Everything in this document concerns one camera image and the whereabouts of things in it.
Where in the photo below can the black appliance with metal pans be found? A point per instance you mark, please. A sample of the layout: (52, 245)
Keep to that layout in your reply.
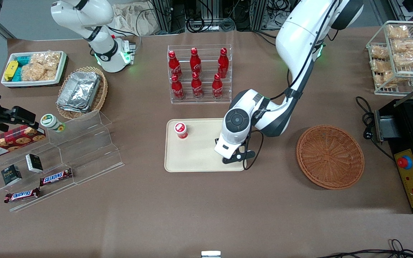
(407, 122)

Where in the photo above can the green white yogurt cup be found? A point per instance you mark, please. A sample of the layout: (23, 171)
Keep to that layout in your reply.
(50, 122)

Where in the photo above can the clear acrylic tiered stand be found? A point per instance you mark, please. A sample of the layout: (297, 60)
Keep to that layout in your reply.
(84, 150)

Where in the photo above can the aluminium foil container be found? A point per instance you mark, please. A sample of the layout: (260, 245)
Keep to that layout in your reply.
(79, 89)
(72, 108)

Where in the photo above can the red cola bottle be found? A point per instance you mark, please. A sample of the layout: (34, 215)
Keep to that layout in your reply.
(177, 89)
(196, 86)
(217, 86)
(195, 61)
(223, 61)
(174, 64)

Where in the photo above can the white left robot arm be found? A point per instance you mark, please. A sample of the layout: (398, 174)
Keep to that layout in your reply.
(299, 43)

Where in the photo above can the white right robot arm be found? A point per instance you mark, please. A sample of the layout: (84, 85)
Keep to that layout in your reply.
(84, 14)

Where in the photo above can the red plaid cookie box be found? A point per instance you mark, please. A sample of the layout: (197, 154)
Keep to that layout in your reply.
(13, 141)

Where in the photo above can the empty round wicker basket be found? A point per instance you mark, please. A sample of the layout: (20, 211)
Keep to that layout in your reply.
(330, 156)

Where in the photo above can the Snickers chocolate bar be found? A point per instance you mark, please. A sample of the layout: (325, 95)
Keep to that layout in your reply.
(22, 195)
(56, 177)

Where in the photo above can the clear bag of fried snacks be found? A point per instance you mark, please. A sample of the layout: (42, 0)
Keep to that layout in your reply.
(387, 79)
(398, 31)
(407, 46)
(409, 59)
(379, 52)
(378, 66)

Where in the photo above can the wicker basket with foil containers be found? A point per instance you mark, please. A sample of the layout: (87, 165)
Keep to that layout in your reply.
(103, 94)

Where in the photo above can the cream plastic tray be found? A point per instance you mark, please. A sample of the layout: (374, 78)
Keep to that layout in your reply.
(199, 154)

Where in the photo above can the black box with gold lettering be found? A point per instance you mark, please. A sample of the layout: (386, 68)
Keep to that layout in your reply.
(11, 175)

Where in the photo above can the clear acrylic bottle rack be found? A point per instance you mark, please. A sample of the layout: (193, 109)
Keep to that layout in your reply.
(201, 101)

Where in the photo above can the white rectangular snack bin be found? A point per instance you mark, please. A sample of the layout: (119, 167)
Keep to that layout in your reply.
(31, 83)

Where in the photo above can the beige crumpled cloth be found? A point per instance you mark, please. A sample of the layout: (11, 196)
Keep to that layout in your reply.
(134, 18)

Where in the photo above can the red white small bottle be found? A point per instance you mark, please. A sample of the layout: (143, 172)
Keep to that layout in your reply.
(180, 128)

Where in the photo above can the yellow snack pack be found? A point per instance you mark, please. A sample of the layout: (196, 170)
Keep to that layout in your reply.
(11, 70)

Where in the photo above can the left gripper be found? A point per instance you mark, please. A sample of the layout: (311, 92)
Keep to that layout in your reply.
(216, 141)

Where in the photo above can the clear bag of crackers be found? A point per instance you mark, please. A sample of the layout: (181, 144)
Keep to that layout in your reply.
(47, 59)
(38, 72)

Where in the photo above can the black box with white label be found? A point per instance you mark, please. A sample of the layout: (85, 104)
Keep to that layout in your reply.
(34, 163)

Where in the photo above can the teal snack pack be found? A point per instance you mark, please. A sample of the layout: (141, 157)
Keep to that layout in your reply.
(23, 60)
(18, 75)

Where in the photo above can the red emergency stop button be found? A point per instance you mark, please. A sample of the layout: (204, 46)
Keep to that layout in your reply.
(404, 162)

